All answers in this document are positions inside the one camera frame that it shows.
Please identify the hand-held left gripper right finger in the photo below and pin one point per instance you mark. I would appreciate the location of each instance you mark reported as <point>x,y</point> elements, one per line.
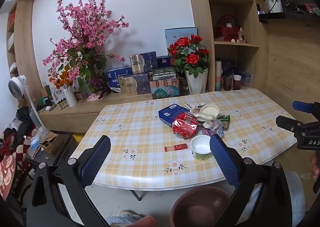
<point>223,162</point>

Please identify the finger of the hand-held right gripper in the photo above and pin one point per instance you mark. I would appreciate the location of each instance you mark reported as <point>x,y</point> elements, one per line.
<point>302,106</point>
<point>287,122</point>

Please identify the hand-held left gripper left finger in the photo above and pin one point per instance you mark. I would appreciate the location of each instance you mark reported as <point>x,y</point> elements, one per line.
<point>95,159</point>

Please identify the white paper cup green band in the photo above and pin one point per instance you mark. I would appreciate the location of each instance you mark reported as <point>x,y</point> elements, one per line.
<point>201,148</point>

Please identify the pink white pouch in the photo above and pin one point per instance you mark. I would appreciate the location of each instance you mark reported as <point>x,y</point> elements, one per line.
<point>216,129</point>

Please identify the small white oval lid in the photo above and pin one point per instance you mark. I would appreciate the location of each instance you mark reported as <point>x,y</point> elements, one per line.
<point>207,124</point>

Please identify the green snack packet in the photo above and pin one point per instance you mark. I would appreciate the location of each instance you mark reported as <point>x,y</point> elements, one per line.
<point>224,121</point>

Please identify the red lighter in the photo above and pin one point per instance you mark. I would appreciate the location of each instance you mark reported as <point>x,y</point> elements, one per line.
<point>175,147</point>

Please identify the white round plastic lid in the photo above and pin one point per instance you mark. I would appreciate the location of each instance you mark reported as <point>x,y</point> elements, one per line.
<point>209,111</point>

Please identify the red snack bag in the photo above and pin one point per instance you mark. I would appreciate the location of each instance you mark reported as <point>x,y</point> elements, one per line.
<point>185,124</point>

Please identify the maroon plastic bin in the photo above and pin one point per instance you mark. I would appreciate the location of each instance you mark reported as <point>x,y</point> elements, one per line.
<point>197,212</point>

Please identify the printed paper sachet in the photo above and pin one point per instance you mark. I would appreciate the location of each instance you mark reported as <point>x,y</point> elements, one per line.
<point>193,106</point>

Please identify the blue labelled plastic box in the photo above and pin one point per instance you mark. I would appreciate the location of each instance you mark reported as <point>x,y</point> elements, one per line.
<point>171,113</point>

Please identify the person's right hand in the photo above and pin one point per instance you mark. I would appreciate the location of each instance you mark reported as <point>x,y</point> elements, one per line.
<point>316,167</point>

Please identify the black crate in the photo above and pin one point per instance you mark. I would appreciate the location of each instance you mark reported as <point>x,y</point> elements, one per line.
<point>62,152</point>

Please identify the cardboard box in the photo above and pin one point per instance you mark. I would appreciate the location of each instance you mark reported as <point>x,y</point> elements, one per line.
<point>52,143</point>

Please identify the wooden low cabinet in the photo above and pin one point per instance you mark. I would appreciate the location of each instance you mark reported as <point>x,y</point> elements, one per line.
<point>75,114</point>

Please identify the plaid floral tablecloth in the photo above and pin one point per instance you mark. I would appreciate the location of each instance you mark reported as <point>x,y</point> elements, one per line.
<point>140,129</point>

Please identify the small purple box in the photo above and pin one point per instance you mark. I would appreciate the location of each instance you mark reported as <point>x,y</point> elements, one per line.
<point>246,79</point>

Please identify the pink cloth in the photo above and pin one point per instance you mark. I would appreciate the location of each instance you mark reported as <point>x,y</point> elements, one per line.
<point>96,97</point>

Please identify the brown tumbler with paper cup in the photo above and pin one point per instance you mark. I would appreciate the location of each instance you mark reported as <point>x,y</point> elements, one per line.
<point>237,83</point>

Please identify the row of small brown bottles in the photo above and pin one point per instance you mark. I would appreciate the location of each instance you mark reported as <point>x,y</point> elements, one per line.
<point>62,103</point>

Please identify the fuzzy slipper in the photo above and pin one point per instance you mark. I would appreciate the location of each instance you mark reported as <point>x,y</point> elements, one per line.
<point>123,219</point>

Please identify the white slim vase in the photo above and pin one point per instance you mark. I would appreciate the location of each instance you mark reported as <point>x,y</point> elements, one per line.
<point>70,97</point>

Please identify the small purple flowers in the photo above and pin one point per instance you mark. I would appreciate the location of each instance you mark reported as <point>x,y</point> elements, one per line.
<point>97,84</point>

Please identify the dark blue printed box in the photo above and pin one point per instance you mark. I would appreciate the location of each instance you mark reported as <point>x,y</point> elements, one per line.
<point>228,67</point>

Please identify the stack of pastel cups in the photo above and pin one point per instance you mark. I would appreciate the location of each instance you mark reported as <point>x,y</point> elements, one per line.
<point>218,77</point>

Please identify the brown paper bag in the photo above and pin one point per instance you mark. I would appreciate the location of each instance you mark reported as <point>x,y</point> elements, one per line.
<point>46,91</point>

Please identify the white ribbed vase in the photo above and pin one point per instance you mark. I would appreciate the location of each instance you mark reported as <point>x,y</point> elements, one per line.
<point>196,82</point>

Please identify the gold blue gift box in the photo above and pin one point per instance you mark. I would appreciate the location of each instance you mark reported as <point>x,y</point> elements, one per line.
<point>142,62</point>
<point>135,84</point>

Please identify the red checkered blanket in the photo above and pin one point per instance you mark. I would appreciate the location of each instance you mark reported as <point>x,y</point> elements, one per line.
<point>10,157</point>

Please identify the blue white carton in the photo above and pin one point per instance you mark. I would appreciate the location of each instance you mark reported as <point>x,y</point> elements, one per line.
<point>117,76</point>

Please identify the orange artificial flowers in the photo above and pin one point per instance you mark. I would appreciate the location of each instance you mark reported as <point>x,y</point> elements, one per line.
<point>61,77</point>

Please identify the small glass bottle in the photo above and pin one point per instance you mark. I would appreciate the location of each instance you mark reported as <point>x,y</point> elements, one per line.
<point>241,36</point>

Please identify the white desk fan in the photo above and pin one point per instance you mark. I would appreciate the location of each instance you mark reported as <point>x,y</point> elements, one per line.
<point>18,87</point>

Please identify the red basket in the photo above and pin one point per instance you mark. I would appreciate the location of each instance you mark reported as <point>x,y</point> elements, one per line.
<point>227,32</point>

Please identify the dark green box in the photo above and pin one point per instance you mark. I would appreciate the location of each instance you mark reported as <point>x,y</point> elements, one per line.
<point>163,73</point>

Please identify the red rose bouquet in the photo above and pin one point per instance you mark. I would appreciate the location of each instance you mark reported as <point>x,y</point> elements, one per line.
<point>188,57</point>

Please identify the small blue box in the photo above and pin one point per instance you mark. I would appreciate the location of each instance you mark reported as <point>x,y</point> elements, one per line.
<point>163,62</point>

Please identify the pink blossom bouquet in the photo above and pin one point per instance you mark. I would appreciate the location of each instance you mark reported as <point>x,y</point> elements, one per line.
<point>82,32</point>

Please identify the wooden shelf unit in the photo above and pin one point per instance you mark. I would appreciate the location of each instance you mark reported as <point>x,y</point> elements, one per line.
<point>202,17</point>

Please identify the light blue flat box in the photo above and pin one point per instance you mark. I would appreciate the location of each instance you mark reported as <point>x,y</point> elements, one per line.
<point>175,33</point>

